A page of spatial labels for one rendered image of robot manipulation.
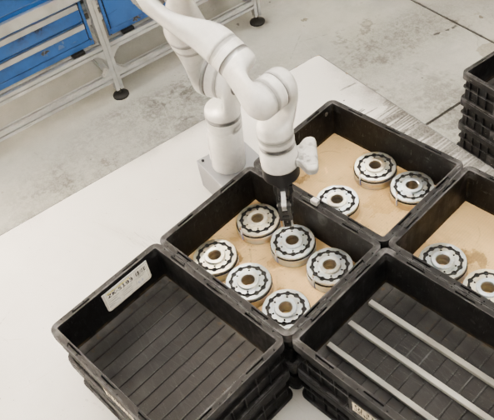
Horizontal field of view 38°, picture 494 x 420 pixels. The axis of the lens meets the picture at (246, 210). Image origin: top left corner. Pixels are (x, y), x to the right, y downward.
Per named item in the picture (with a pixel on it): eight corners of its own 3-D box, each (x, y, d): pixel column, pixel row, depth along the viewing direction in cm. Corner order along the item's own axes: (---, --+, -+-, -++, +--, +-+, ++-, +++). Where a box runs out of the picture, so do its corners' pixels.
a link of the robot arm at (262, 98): (258, 133, 129) (205, 82, 132) (291, 107, 133) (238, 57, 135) (266, 112, 123) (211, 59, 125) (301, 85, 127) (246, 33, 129)
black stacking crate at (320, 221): (168, 272, 170) (157, 242, 161) (256, 198, 182) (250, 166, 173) (293, 369, 148) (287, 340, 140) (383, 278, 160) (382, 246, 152)
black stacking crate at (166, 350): (67, 358, 158) (48, 330, 149) (167, 273, 170) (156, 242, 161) (186, 478, 136) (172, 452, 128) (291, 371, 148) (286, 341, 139)
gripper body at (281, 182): (260, 147, 144) (266, 179, 151) (260, 177, 138) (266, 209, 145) (297, 142, 143) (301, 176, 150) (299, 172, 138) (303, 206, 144)
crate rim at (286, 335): (158, 247, 163) (156, 240, 161) (251, 171, 175) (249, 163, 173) (288, 346, 141) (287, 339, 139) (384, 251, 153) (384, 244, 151)
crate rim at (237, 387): (51, 335, 151) (47, 328, 149) (158, 247, 163) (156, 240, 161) (175, 458, 129) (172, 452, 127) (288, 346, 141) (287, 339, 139)
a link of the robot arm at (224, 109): (243, 55, 171) (247, 110, 184) (207, 48, 174) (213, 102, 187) (227, 79, 166) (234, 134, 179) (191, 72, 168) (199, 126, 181)
